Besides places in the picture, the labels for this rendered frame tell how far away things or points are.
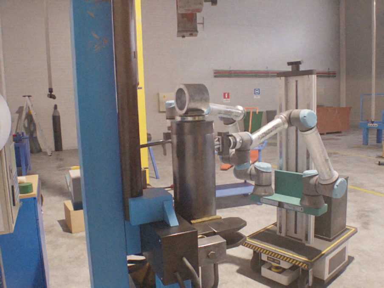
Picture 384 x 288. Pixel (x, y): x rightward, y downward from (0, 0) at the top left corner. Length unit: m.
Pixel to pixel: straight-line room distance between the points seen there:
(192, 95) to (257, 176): 1.54
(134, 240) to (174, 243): 0.34
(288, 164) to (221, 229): 1.62
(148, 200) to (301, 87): 1.89
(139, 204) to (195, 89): 0.59
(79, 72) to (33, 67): 10.85
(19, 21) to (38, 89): 2.30
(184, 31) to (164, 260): 1.13
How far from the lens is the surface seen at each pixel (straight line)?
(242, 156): 1.94
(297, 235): 3.18
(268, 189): 2.97
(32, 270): 2.85
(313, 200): 2.72
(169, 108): 2.17
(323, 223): 3.14
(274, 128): 2.27
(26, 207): 2.68
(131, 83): 1.35
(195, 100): 1.56
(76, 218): 4.35
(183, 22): 1.82
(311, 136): 2.34
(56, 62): 12.29
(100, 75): 1.45
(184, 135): 1.55
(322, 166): 2.48
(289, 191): 2.99
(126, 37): 1.37
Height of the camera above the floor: 1.58
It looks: 7 degrees down
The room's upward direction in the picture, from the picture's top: 2 degrees counter-clockwise
